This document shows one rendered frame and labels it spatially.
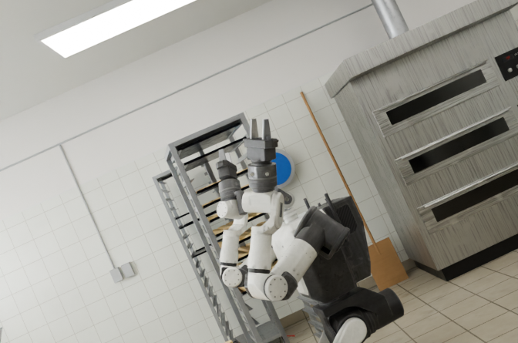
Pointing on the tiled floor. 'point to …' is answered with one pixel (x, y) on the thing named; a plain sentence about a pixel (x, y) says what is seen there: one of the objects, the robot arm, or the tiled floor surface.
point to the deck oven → (442, 132)
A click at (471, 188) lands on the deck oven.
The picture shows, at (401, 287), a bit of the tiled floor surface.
